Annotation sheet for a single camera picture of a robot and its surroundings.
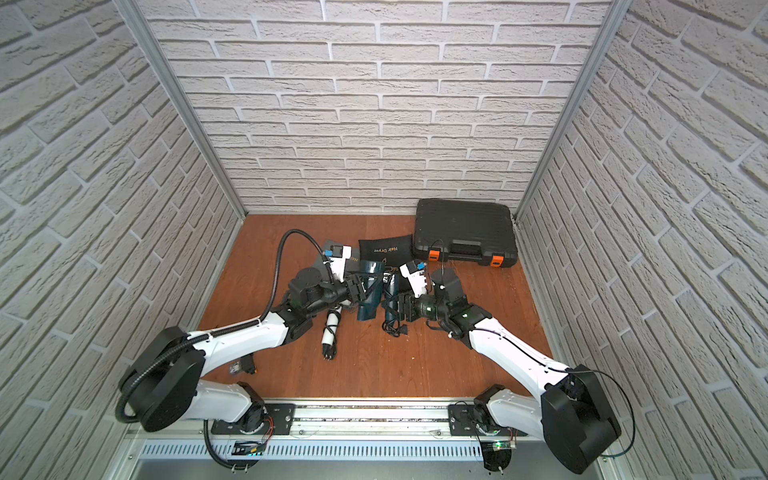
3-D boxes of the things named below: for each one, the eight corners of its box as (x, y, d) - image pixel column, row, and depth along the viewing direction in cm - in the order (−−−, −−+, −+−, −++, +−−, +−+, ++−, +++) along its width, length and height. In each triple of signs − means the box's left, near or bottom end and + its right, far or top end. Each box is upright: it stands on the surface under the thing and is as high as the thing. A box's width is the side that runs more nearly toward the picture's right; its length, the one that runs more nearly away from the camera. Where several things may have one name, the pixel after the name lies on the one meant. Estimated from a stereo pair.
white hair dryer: (322, 360, 85) (319, 355, 82) (329, 310, 95) (327, 304, 92) (335, 360, 85) (333, 355, 82) (341, 310, 95) (340, 304, 92)
